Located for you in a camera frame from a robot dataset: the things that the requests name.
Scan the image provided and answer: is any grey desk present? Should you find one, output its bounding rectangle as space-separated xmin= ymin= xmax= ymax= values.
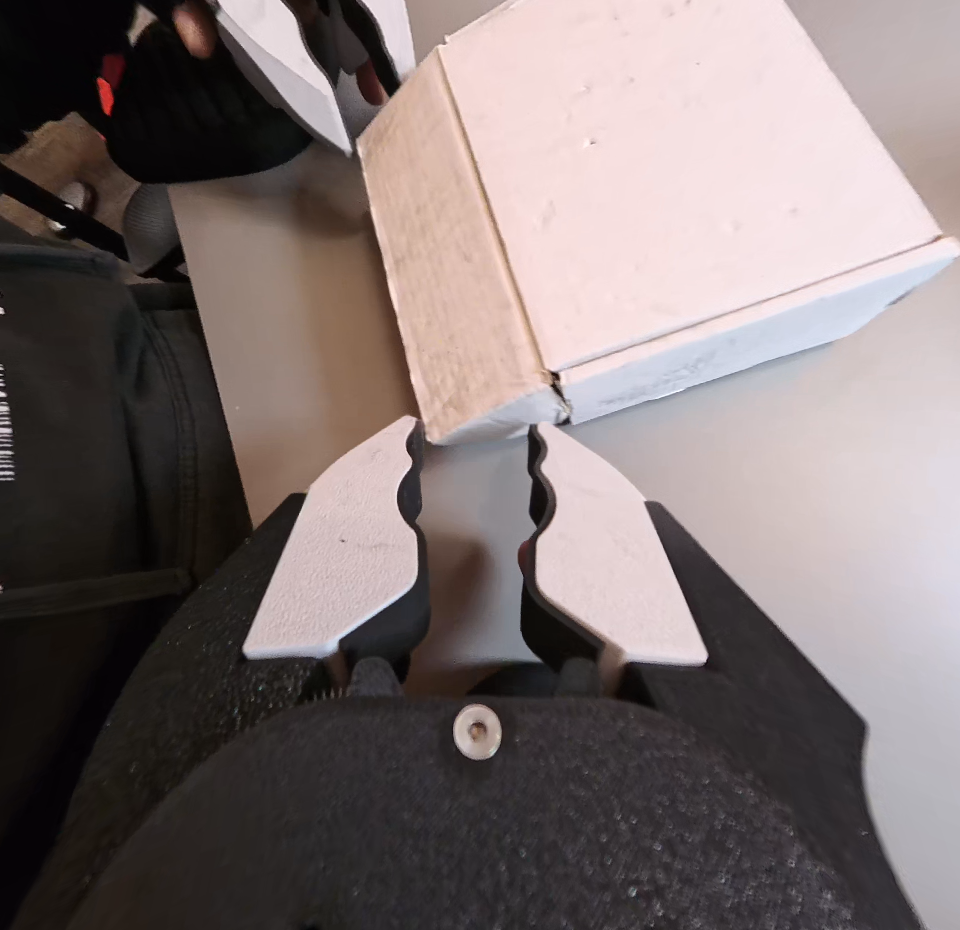
xmin=168 ymin=0 xmax=960 ymax=930

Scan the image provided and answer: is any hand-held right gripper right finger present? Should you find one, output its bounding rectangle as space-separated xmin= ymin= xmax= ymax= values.
xmin=521 ymin=422 xmax=711 ymax=677

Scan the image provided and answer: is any white cardboard box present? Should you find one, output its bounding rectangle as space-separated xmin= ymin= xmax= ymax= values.
xmin=356 ymin=0 xmax=960 ymax=448

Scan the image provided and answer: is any black chair frame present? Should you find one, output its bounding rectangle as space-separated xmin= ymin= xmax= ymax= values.
xmin=0 ymin=161 xmax=189 ymax=282

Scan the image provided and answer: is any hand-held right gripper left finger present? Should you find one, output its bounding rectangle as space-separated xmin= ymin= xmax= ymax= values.
xmin=241 ymin=416 xmax=434 ymax=682

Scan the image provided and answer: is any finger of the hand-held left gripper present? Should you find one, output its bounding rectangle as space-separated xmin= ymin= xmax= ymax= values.
xmin=196 ymin=0 xmax=355 ymax=158
xmin=330 ymin=0 xmax=419 ymax=97

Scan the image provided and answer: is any black wrist rest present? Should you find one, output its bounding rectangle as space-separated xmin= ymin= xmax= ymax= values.
xmin=463 ymin=662 xmax=562 ymax=700

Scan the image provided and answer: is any person's left forearm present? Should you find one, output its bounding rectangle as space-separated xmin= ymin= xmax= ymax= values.
xmin=0 ymin=0 xmax=162 ymax=158

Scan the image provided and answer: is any person's black clothing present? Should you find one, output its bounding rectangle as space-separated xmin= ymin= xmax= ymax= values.
xmin=0 ymin=217 xmax=256 ymax=930

